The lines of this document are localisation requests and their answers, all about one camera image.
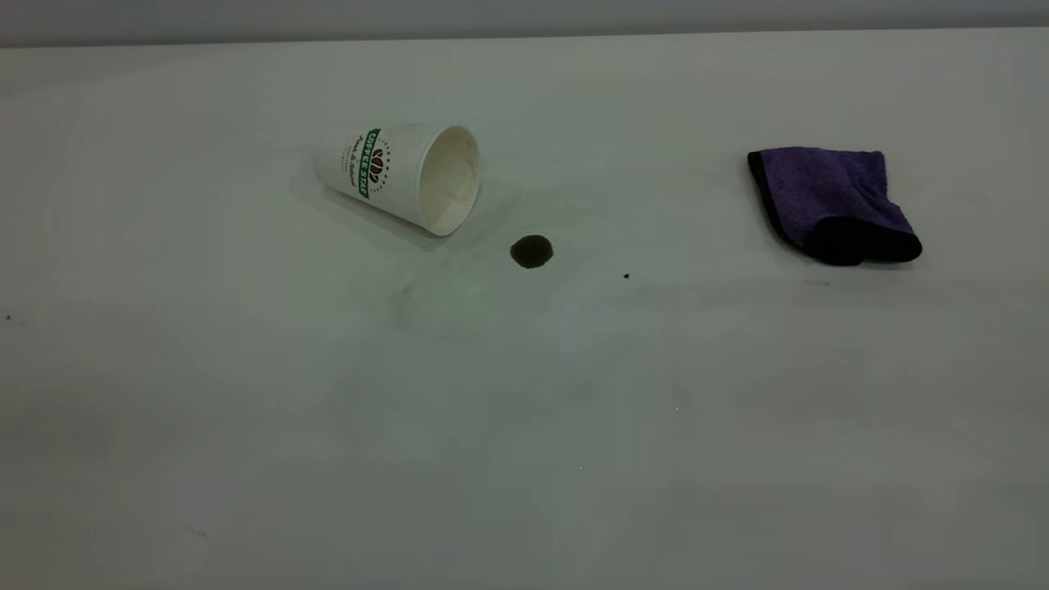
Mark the dark coffee spill stain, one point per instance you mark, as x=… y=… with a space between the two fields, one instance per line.
x=532 y=251

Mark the purple black-edged microfiber cloth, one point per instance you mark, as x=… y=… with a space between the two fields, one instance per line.
x=828 y=188

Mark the white paper coffee cup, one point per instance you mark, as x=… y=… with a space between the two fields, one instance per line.
x=410 y=168

